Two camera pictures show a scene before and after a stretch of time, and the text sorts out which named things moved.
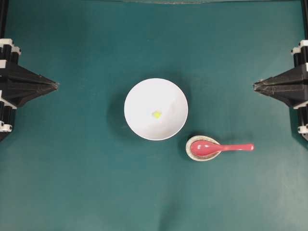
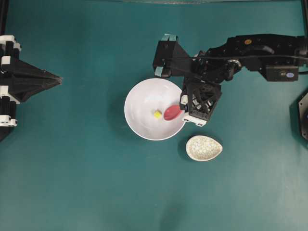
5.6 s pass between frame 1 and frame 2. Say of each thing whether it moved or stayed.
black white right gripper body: moved
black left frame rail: stayed
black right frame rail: stayed
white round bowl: stayed
